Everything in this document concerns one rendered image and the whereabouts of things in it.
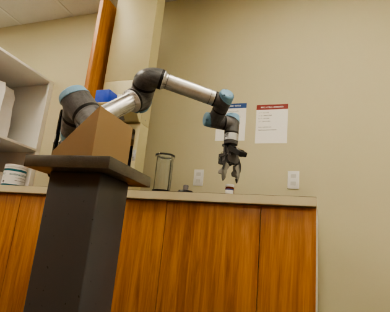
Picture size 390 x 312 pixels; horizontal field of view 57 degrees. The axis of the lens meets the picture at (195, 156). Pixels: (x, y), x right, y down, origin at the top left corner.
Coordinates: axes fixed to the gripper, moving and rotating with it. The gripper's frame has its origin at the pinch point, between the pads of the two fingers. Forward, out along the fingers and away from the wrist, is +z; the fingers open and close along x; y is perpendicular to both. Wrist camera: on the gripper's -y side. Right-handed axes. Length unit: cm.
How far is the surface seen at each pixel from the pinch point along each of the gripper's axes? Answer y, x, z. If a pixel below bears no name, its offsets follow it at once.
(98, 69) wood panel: 86, 52, -77
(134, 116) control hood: 58, 33, -40
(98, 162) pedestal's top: -31, 76, 12
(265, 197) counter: -25.5, 0.1, 10.7
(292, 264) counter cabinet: -33, -9, 37
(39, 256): -13, 84, 42
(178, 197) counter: 6.4, 25.1, 12.4
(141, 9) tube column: 68, 35, -121
